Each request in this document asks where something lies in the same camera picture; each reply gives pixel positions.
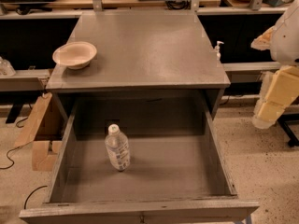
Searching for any white paper bowl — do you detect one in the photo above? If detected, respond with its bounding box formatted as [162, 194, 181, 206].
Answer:
[52, 41, 97, 70]

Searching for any wooden block on floor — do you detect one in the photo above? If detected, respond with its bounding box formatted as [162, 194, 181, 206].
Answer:
[32, 140, 62, 172]

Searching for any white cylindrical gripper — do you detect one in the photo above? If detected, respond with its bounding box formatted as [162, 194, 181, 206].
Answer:
[250, 26, 299, 129]

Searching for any white pump dispenser bottle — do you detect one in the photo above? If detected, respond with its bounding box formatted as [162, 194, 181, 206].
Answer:
[214, 41, 224, 61]

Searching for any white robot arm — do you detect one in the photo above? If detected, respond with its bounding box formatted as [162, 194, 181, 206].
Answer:
[251, 0, 299, 129]

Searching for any clear plastic water bottle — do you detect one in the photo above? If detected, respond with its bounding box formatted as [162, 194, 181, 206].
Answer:
[105, 124, 131, 172]

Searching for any black floor cable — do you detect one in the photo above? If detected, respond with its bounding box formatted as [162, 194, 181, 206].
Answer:
[0, 117, 49, 210]

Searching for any black stand leg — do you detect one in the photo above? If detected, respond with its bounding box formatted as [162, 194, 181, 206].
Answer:
[278, 113, 299, 147]

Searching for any open grey top drawer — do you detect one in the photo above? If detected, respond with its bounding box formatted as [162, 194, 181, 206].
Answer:
[20, 96, 259, 224]

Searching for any clear plastic container left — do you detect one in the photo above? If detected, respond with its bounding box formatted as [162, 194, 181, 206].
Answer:
[0, 57, 16, 77]

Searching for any grey cabinet counter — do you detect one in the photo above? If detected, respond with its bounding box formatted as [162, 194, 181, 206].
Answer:
[47, 10, 230, 115]

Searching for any wooden board left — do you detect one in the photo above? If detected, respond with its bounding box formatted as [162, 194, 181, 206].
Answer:
[14, 93, 52, 147]

